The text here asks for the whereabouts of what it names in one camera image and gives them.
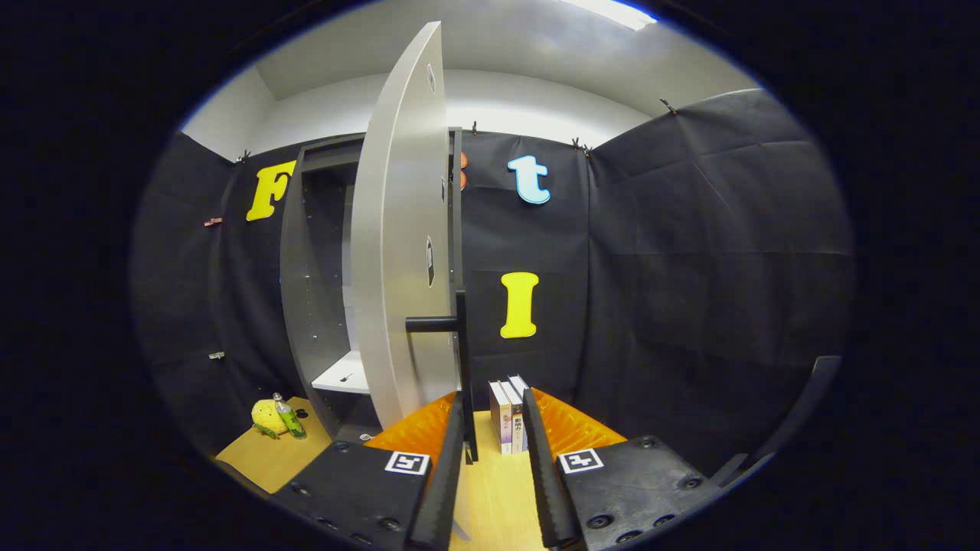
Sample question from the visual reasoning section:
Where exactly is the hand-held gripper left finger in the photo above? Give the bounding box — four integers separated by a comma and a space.
272, 390, 466, 551

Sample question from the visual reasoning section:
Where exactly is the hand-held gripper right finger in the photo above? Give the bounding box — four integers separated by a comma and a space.
521, 386, 727, 551

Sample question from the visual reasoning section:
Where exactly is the beige cabinet door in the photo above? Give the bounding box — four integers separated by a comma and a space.
351, 21, 479, 541

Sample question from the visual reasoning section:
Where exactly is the book with dark spine print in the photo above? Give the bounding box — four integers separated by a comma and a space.
501, 379, 528, 454

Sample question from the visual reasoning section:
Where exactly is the white and purple book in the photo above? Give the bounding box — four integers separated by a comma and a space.
489, 380, 513, 455

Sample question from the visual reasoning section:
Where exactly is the white cabinet shelf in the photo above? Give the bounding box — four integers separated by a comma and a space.
312, 350, 372, 396

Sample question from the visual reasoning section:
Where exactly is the green drink bottle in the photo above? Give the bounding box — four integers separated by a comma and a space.
273, 393, 307, 439

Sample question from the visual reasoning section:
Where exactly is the yellow plush toy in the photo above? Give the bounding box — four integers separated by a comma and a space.
251, 398, 290, 439

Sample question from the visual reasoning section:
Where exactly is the dark grey cabinet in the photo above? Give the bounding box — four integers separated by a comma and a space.
279, 134, 384, 445

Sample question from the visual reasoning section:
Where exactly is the black backdrop cloth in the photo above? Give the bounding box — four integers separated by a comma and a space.
130, 88, 857, 475

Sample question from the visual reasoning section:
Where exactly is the dark curved bar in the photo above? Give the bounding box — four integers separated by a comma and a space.
712, 355, 843, 487

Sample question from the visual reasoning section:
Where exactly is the long ceiling light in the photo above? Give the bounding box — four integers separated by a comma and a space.
559, 0, 659, 31

